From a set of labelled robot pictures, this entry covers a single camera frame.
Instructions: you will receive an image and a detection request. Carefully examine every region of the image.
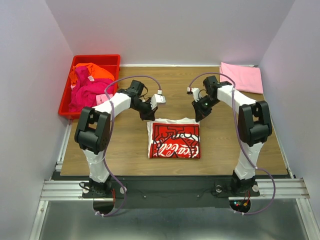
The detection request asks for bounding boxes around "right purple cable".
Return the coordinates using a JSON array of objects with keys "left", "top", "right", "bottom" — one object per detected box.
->
[{"left": 187, "top": 72, "right": 277, "bottom": 216}]

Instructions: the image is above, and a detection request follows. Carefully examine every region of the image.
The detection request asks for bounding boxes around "light pink garment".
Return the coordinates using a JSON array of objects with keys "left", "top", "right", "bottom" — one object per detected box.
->
[{"left": 96, "top": 93, "right": 113, "bottom": 106}]

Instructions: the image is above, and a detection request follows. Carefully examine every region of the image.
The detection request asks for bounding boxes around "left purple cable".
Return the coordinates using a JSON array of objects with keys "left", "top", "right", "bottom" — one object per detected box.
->
[{"left": 93, "top": 75, "right": 163, "bottom": 218}]

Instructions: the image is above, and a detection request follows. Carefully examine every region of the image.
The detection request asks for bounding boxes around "aluminium frame rail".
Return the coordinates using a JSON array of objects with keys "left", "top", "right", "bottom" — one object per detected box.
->
[{"left": 41, "top": 119, "right": 310, "bottom": 207}]

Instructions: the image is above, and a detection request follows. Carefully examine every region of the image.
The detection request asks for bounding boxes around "magenta t shirt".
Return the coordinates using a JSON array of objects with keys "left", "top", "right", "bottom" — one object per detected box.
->
[{"left": 68, "top": 67, "right": 115, "bottom": 113}]

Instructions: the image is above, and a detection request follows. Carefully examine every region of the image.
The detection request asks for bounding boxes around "red plastic bin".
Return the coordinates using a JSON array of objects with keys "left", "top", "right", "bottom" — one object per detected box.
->
[{"left": 58, "top": 54, "right": 121, "bottom": 119}]

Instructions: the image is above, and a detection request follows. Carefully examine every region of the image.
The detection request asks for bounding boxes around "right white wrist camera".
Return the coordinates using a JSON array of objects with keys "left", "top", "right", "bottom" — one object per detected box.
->
[{"left": 187, "top": 87, "right": 203, "bottom": 102}]

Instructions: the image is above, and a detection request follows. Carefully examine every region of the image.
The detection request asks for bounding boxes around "folded pink t shirt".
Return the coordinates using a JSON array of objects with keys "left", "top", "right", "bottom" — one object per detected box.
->
[{"left": 219, "top": 62, "right": 264, "bottom": 94}]

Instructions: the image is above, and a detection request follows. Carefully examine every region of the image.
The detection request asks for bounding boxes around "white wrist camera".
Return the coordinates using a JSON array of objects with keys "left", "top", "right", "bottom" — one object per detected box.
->
[
  {"left": 150, "top": 89, "right": 166, "bottom": 110},
  {"left": 187, "top": 87, "right": 203, "bottom": 102}
]

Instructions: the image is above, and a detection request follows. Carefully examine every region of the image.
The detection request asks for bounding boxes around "purple cable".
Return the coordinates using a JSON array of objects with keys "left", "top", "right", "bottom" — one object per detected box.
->
[
  {"left": 187, "top": 72, "right": 277, "bottom": 216},
  {"left": 93, "top": 75, "right": 163, "bottom": 218}
]

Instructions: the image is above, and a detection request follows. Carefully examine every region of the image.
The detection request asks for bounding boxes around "white printed t shirt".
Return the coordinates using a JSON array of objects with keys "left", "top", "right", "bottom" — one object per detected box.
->
[{"left": 146, "top": 118, "right": 201, "bottom": 159}]

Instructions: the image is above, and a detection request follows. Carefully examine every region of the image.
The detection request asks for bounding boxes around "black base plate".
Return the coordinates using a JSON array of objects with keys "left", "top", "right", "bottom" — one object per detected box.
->
[{"left": 41, "top": 176, "right": 295, "bottom": 209}]

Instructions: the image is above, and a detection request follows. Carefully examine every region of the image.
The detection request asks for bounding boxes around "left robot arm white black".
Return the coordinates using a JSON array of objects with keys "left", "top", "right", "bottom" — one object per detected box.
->
[{"left": 74, "top": 80, "right": 166, "bottom": 195}]

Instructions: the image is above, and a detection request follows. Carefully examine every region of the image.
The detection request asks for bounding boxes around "orange t shirt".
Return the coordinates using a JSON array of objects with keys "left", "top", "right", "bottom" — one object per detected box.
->
[{"left": 69, "top": 62, "right": 115, "bottom": 86}]

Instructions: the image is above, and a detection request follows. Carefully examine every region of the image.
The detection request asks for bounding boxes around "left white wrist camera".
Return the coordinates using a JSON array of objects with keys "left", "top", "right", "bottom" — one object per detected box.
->
[{"left": 150, "top": 89, "right": 166, "bottom": 110}]

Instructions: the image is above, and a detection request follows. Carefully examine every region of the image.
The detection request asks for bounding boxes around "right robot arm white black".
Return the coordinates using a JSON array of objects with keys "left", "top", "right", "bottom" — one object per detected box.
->
[{"left": 187, "top": 72, "right": 273, "bottom": 194}]

